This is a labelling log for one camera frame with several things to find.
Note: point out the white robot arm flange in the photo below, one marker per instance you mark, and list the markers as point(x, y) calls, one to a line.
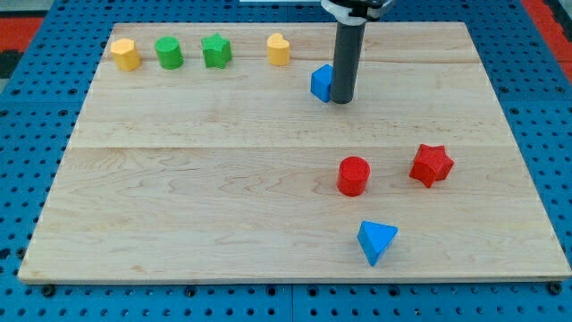
point(357, 12)

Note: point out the yellow hexagon block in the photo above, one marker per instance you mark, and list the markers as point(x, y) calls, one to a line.
point(125, 54)

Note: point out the red cylinder block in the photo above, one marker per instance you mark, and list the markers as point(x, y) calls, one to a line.
point(353, 176)

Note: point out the light wooden board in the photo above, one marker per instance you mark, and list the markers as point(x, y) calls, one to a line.
point(228, 176)

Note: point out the blue cube block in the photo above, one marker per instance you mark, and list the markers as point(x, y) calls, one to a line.
point(321, 81)

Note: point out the yellow heart block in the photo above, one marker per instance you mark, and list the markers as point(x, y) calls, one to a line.
point(278, 50)

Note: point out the blue triangle block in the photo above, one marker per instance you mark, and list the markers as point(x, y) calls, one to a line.
point(374, 239)

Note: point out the green star block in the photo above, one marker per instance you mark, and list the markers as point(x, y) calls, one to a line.
point(216, 51)

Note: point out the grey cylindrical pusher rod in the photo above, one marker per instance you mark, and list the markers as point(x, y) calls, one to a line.
point(347, 51)

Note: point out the red star block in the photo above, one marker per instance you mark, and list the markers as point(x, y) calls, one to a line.
point(431, 164)

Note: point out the green cylinder block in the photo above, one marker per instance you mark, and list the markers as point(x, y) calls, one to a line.
point(169, 53)

